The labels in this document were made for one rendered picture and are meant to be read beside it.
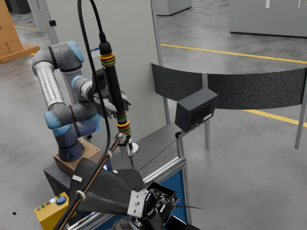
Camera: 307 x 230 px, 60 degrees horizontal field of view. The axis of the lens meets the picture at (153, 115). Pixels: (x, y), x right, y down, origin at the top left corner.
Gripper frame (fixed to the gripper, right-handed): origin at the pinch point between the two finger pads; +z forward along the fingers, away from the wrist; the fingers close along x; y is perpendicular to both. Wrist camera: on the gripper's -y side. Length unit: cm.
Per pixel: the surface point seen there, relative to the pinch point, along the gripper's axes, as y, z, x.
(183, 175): 93, -37, -52
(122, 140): 11.8, 1.3, 3.3
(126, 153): 18.7, 0.0, 2.2
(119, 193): 33.2, 0.6, 8.9
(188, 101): 40, -39, -64
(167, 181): 91, -39, -40
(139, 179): 47.3, -13.2, -6.8
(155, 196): 37.9, 7.4, -1.5
